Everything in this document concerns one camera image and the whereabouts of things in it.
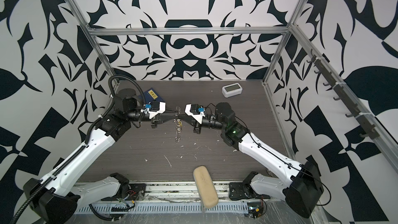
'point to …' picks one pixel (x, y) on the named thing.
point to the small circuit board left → (119, 209)
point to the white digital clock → (232, 89)
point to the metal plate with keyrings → (178, 123)
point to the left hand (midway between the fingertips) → (178, 109)
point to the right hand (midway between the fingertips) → (180, 115)
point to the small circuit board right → (255, 209)
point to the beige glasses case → (207, 189)
